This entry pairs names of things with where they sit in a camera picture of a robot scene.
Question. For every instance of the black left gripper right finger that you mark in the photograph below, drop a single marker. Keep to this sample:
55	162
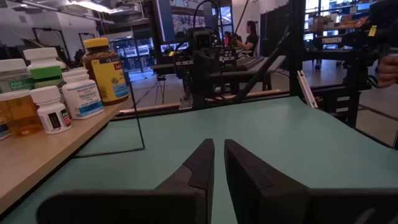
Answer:
280	205

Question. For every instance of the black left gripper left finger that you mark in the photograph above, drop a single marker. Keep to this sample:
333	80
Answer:
174	205

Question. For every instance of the fish oil bottle yellow cap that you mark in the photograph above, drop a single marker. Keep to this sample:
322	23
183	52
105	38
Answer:
107	77

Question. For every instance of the green cap supplement bottle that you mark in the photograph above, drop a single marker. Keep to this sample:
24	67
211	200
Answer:
46	73

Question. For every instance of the small white bottle black label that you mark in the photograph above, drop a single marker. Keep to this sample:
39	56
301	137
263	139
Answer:
49	109

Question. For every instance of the orange pill bottle white cap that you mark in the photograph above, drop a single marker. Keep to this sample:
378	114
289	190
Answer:
20	115

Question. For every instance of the clear gummies bottle white cap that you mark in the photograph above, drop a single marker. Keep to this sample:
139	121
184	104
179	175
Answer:
17	84

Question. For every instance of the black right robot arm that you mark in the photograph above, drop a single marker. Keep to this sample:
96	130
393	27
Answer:
186	77

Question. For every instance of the person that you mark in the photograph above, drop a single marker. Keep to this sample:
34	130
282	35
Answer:
227	39
250	39

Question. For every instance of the large display screen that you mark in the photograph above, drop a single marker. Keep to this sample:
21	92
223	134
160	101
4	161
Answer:
183	21

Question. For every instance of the silver aluminium bar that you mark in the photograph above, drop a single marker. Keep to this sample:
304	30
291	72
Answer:
308	90

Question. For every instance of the black Trossen robot stand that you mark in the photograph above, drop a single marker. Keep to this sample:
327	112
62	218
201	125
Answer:
331	40

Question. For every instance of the person's hand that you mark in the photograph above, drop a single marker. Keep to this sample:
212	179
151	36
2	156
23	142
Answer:
388	71

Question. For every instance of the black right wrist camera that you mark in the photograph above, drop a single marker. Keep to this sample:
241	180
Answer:
202	40

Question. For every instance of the wooden shelf black metal frame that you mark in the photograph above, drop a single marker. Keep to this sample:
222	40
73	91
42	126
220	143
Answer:
37	155

